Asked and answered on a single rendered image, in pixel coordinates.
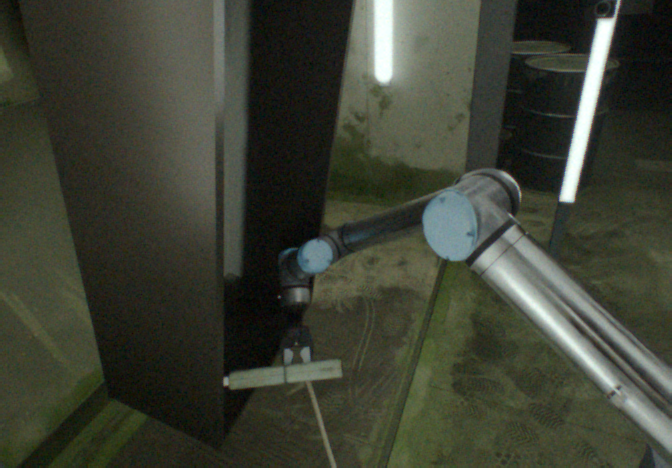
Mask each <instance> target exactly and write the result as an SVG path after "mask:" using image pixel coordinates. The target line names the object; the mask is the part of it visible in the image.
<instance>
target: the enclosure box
mask: <svg viewBox="0 0 672 468"><path fill-rule="evenodd" d="M18 2H19V6H20V11H21V15H22V19H23V25H24V29H25V34H26V38H27V42H28V47H29V51H30V56H31V60H32V64H33V70H34V74H35V78H36V83H37V87H38V92H39V96H40V100H41V105H42V106H43V109H44V114H45V119H46V123H47V128H48V132H49V136H50V141H51V145H52V150H53V154H54V158H55V164H56V168H57V172H58V177H59V181H60V186H61V190H62V194H63V199H64V203H65V209H66V213H67V217H68V222H69V226H70V230H71V235H72V239H73V244H74V248H75V252H76V258H77V262H78V267H79V271H80V275H81V280H82V284H83V288H84V293H85V297H87V303H88V307H89V311H90V316H91V320H92V325H93V329H94V333H95V338H96V342H97V346H98V352H99V356H100V361H101V365H102V369H103V374H104V378H105V383H106V387H107V391H108V397H109V398H112V399H114V400H116V401H118V402H120V403H122V404H124V405H126V406H128V407H130V408H132V409H135V410H137V411H139V412H141V413H143V414H145V415H147V416H149V417H151V418H153V419H156V420H158V421H160V422H162V423H164V424H166V425H168V426H170V427H172V428H174V429H176V430H178V431H180V432H183V433H185V434H187V435H189V436H191V437H193V438H195V439H197V440H200V441H202V442H204V443H206V445H208V446H210V447H212V448H214V449H216V450H219V448H220V447H221V445H222V443H223V441H224V440H225V438H226V436H227V435H229V433H230V432H231V430H232V429H233V427H234V425H235V424H236V422H237V421H238V419H239V417H240V416H241V414H242V413H243V411H244V410H245V408H246V406H247V405H248V403H249V402H250V400H251V399H252V396H253V394H254V393H255V391H256V390H257V388H258V387H249V388H240V389H231V388H230V387H229V385H224V386H223V376H229V373H230V372H231V371H236V370H245V369H254V368H263V367H271V366H272V364H273V363H274V361H276V360H277V358H278V356H279V355H280V344H281V337H284V333H283V331H284V330H285V329H284V328H285V327H286V321H287V316H288V314H289V313H285V312H284V307H281V298H278V295H281V293H280V277H279V265H278V261H279V254H280V253H281V252H282V251H283V250H286V249H289V248H299V247H301V246H302V245H303V244H304V243H305V242H307V241H310V240H313V239H315V238H317V237H319V236H322V231H323V225H324V218H325V211H326V204H327V197H328V190H329V183H330V177H331V170H332V163H333V155H334V149H335V142H336V135H337V128H338V122H339V115H340V107H341V101H342V94H343V87H344V80H345V74H346V67H347V59H348V52H349V46H350V39H351V32H352V25H353V19H354V11H355V4H356V0H18Z"/></svg>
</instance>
